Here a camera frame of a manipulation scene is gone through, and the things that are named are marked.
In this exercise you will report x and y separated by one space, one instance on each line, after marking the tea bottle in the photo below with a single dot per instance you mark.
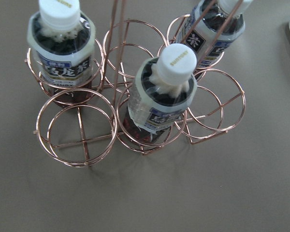
162 90
201 35
62 40

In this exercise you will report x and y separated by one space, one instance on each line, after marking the copper wire bottle rack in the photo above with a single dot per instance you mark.
110 93

